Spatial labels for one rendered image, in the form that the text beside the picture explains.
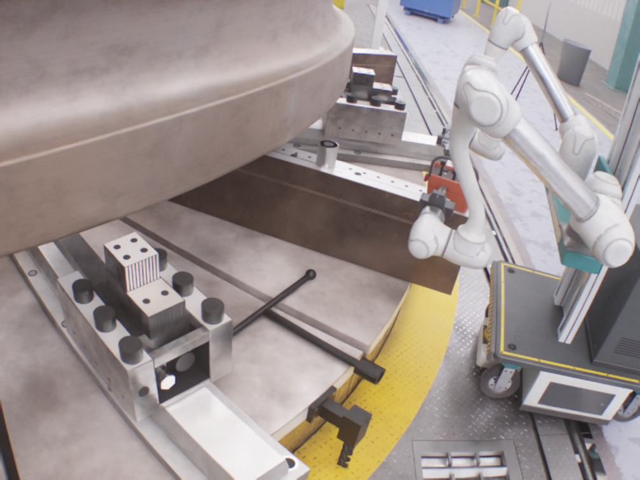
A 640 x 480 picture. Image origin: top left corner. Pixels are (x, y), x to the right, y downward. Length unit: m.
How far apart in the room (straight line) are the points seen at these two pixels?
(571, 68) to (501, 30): 6.95
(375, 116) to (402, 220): 1.04
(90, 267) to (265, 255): 0.87
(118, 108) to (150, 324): 0.58
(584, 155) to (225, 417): 1.67
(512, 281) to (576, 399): 0.66
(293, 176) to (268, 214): 0.23
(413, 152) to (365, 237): 1.14
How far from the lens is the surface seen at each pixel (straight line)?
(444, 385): 2.42
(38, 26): 1.43
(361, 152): 3.30
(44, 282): 2.19
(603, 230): 1.68
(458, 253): 1.85
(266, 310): 2.04
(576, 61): 9.24
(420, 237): 1.81
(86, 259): 1.87
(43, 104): 1.47
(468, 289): 3.00
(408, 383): 2.37
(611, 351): 2.31
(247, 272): 2.27
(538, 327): 2.38
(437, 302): 2.83
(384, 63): 4.46
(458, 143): 1.71
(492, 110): 1.43
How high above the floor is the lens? 1.68
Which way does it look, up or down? 32 degrees down
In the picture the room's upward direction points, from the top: 9 degrees clockwise
